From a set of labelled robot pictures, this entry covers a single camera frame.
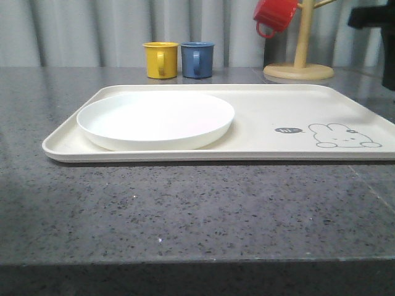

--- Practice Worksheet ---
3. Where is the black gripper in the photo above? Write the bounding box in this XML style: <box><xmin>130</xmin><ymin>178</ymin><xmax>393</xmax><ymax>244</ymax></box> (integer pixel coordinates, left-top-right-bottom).
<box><xmin>347</xmin><ymin>1</ymin><xmax>394</xmax><ymax>90</ymax></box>

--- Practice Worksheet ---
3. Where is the yellow enamel mug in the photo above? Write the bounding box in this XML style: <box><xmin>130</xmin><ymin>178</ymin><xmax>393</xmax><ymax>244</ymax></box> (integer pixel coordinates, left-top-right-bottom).
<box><xmin>143</xmin><ymin>42</ymin><xmax>179</xmax><ymax>80</ymax></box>

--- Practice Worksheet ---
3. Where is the grey pleated curtain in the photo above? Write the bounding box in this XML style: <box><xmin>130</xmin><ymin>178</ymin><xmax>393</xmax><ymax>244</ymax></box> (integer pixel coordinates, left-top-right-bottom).
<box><xmin>0</xmin><ymin>0</ymin><xmax>395</xmax><ymax>68</ymax></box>

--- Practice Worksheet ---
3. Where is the red enamel mug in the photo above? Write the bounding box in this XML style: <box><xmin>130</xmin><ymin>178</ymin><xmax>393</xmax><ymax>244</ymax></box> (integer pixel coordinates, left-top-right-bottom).
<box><xmin>253</xmin><ymin>0</ymin><xmax>299</xmax><ymax>38</ymax></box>

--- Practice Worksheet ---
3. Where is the white round plate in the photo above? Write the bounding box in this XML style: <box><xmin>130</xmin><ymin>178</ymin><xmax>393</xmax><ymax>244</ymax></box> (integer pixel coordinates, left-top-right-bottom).
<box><xmin>77</xmin><ymin>91</ymin><xmax>235</xmax><ymax>151</ymax></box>

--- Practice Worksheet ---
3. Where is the wooden mug tree stand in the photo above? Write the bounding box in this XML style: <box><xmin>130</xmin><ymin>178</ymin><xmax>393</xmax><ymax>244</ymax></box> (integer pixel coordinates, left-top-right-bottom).
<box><xmin>264</xmin><ymin>1</ymin><xmax>334</xmax><ymax>80</ymax></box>

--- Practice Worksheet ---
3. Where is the blue enamel mug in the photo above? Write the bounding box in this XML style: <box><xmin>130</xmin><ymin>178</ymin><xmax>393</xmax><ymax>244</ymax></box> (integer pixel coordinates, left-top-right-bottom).
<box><xmin>181</xmin><ymin>41</ymin><xmax>215</xmax><ymax>79</ymax></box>

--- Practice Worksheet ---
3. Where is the cream rabbit print tray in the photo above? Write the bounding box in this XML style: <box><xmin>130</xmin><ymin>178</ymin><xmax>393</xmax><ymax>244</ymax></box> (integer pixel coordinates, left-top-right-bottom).
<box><xmin>42</xmin><ymin>84</ymin><xmax>394</xmax><ymax>163</ymax></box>

